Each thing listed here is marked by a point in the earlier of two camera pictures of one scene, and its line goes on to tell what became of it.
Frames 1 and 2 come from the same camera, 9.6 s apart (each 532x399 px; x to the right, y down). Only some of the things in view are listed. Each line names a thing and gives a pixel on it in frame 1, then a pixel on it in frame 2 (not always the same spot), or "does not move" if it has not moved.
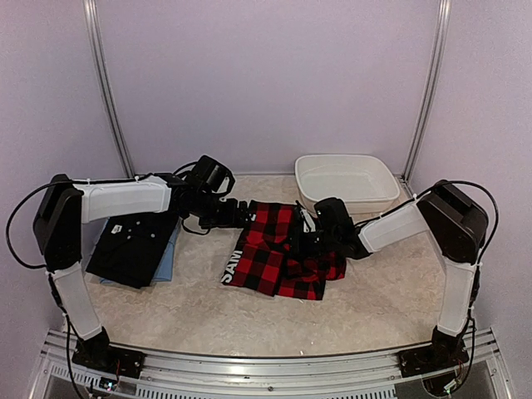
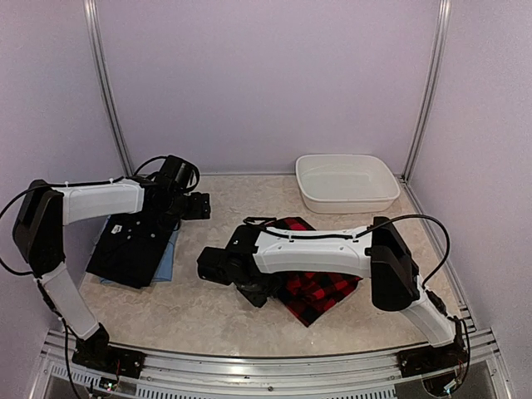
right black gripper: (297, 245) to (258, 299)
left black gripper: (233, 219) to (200, 209)
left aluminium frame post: (106, 86) does not move
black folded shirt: (133, 248) does not move
